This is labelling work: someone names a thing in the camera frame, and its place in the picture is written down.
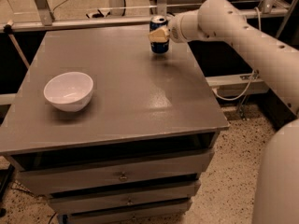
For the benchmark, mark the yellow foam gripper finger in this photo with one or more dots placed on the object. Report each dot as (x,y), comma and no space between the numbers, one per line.
(160,35)

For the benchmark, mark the blue pepsi can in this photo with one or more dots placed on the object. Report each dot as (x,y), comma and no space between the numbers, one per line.
(155,23)

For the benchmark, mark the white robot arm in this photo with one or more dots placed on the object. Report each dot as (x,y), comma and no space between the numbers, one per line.
(277,189)

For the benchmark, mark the black power plug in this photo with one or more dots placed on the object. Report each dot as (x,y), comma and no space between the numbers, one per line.
(97,15)

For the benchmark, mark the white bowl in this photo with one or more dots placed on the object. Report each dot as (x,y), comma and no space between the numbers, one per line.
(69,92)

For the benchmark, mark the grey drawer cabinet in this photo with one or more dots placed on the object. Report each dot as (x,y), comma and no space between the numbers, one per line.
(143,105)

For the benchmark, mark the wooden stick with black tape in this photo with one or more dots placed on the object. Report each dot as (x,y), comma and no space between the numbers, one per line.
(9,31)

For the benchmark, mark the top grey drawer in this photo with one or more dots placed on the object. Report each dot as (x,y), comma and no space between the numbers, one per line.
(106,174)

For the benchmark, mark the grey drawer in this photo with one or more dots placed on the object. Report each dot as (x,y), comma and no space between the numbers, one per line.
(125,197)
(131,213)
(106,174)

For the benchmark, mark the bottom grey drawer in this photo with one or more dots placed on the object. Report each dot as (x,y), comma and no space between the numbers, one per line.
(131,213)

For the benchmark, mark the middle grey drawer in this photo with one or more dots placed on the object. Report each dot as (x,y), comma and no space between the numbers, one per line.
(125,197)

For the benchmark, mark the metal frame rail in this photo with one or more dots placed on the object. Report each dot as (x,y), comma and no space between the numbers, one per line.
(114,21)

